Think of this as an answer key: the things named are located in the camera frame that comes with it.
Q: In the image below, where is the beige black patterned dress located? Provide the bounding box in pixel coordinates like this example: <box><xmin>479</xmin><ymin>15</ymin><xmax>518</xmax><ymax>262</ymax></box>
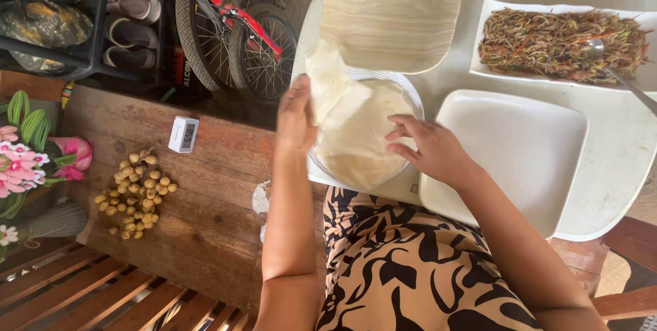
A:
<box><xmin>315</xmin><ymin>185</ymin><xmax>546</xmax><ymax>331</ymax></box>

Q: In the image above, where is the stack of pale wrappers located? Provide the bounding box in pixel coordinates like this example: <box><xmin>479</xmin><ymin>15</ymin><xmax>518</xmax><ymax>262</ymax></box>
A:
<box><xmin>314</xmin><ymin>81</ymin><xmax>416</xmax><ymax>191</ymax></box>

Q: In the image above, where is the thin pale spring roll wrapper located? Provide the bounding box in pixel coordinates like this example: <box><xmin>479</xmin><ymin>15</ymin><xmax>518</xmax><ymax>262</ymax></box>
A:
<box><xmin>306</xmin><ymin>39</ymin><xmax>374</xmax><ymax>128</ymax></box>

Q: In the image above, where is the metal spoon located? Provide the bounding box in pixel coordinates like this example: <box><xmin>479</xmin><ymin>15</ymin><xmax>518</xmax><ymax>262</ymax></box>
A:
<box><xmin>582</xmin><ymin>38</ymin><xmax>657</xmax><ymax>117</ymax></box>

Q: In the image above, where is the crumpled white tissue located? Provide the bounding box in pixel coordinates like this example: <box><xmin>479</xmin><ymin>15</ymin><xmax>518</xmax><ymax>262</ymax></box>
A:
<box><xmin>251</xmin><ymin>180</ymin><xmax>272</xmax><ymax>215</ymax></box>

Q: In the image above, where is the white rectangular serving dish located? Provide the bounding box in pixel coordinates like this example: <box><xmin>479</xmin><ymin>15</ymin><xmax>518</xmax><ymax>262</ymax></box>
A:
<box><xmin>468</xmin><ymin>0</ymin><xmax>657</xmax><ymax>94</ymax></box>

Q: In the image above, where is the empty white square plate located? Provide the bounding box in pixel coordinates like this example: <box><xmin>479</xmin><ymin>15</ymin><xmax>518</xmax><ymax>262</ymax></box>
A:
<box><xmin>418</xmin><ymin>89</ymin><xmax>590</xmax><ymax>240</ymax></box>

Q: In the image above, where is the white digital timer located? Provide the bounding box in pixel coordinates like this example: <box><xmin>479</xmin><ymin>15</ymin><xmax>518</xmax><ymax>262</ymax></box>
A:
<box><xmin>168</xmin><ymin>116</ymin><xmax>200</xmax><ymax>154</ymax></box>

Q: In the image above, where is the red bicycle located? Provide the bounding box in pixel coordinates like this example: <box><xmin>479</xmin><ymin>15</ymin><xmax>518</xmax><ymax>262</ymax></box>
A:
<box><xmin>148</xmin><ymin>0</ymin><xmax>299</xmax><ymax>105</ymax></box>

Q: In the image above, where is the bunch of yellow longan fruits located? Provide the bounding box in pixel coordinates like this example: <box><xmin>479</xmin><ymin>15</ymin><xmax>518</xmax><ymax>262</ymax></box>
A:
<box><xmin>93</xmin><ymin>147</ymin><xmax>179</xmax><ymax>241</ymax></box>

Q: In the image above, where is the black shoe rack with shoes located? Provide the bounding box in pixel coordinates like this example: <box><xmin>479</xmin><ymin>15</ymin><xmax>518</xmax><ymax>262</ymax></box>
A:
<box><xmin>0</xmin><ymin>0</ymin><xmax>166</xmax><ymax>82</ymax></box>

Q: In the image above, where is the round white plate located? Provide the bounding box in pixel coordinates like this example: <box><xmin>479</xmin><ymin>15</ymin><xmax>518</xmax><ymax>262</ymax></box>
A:
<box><xmin>307</xmin><ymin>68</ymin><xmax>426</xmax><ymax>194</ymax></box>

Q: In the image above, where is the person's right hand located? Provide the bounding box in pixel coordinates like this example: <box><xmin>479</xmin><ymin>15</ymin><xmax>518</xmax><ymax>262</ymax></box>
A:
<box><xmin>385</xmin><ymin>114</ymin><xmax>482</xmax><ymax>186</ymax></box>

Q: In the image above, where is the wooden slatted bench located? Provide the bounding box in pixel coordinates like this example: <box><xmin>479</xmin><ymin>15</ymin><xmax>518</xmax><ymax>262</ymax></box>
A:
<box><xmin>0</xmin><ymin>239</ymin><xmax>257</xmax><ymax>331</ymax></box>

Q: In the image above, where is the stir-fried vegetable filling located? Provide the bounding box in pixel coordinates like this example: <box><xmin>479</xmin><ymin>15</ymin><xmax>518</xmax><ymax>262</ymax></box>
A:
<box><xmin>478</xmin><ymin>7</ymin><xmax>652</xmax><ymax>85</ymax></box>

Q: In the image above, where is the beige wood-grain square plate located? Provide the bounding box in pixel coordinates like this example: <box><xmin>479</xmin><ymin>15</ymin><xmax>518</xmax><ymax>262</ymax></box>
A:
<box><xmin>319</xmin><ymin>0</ymin><xmax>467</xmax><ymax>75</ymax></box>

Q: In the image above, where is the brown wooden chair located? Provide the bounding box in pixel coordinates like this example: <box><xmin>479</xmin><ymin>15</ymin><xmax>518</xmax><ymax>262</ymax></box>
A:
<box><xmin>590</xmin><ymin>216</ymin><xmax>657</xmax><ymax>322</ymax></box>

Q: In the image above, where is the pink artificial flower bouquet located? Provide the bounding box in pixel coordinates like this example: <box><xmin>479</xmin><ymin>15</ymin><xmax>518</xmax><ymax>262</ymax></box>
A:
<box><xmin>0</xmin><ymin>90</ymin><xmax>95</xmax><ymax>220</ymax></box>

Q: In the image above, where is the person's left hand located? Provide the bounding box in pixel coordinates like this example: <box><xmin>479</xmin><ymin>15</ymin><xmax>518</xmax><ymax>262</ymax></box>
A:
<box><xmin>276</xmin><ymin>75</ymin><xmax>319</xmax><ymax>154</ymax></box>

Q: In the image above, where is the grey ribbed vase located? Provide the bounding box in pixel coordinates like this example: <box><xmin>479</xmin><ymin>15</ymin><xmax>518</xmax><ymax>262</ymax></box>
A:
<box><xmin>0</xmin><ymin>201</ymin><xmax>89</xmax><ymax>262</ymax></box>

